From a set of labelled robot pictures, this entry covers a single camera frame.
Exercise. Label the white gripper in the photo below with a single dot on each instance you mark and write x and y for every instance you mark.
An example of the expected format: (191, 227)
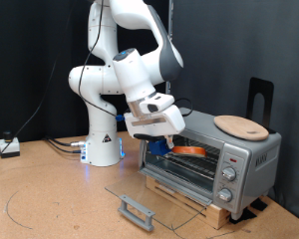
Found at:
(159, 127)

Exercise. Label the slice of white bread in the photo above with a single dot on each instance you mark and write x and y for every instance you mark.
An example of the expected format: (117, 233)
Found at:
(189, 151)

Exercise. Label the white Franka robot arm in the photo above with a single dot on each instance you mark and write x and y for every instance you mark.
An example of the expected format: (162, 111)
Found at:
(103, 139)

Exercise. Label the silver toaster oven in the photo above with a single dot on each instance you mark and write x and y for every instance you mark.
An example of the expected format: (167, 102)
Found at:
(202, 122)

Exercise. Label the silver oven knob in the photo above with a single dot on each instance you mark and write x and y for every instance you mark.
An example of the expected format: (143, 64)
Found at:
(229, 173)
(225, 194)

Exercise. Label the round wooden cutting board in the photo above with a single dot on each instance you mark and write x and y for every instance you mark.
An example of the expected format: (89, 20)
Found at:
(240, 127)

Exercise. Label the wooden block base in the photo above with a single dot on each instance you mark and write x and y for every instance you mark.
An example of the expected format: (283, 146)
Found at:
(216, 215)

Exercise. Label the black metal bookend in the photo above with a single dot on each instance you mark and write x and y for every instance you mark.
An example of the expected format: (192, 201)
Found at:
(252, 96)

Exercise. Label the black foam pad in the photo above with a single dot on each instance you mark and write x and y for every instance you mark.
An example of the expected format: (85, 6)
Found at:
(259, 204)
(242, 215)

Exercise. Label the grey backdrop curtain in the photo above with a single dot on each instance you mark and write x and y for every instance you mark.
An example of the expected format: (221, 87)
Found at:
(239, 40)

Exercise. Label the vertical metal pole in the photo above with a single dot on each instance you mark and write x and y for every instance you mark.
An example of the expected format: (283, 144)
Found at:
(170, 16)

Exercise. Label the emergency stop button box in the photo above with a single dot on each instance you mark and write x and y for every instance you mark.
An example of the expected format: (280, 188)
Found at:
(9, 147)

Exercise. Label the black backdrop curtain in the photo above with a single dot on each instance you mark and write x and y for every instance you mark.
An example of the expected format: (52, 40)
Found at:
(23, 49)

